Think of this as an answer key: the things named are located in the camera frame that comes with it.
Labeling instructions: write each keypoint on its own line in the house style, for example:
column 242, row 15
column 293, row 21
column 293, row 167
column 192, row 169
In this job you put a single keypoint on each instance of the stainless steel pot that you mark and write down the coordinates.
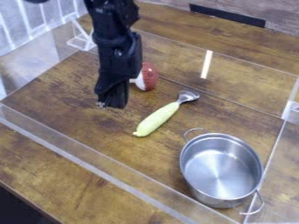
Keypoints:
column 224, row 171

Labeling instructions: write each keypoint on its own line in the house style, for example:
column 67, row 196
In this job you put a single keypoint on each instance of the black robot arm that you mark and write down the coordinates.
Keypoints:
column 125, row 5

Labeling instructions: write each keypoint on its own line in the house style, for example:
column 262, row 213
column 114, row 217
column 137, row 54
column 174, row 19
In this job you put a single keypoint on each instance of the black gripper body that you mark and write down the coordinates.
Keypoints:
column 120, row 45

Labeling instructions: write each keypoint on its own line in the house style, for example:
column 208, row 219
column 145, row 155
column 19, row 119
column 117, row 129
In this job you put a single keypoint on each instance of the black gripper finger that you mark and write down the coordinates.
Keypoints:
column 113, row 96

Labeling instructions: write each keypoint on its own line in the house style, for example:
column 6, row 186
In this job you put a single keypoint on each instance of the toy mushroom brown cap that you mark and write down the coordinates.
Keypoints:
column 148, row 77

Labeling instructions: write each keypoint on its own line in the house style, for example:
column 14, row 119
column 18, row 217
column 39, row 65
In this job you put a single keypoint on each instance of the clear acrylic triangle bracket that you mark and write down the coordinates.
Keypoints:
column 82, row 40

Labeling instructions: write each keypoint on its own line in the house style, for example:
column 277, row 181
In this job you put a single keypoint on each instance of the black bar on table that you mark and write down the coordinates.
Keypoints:
column 248, row 20

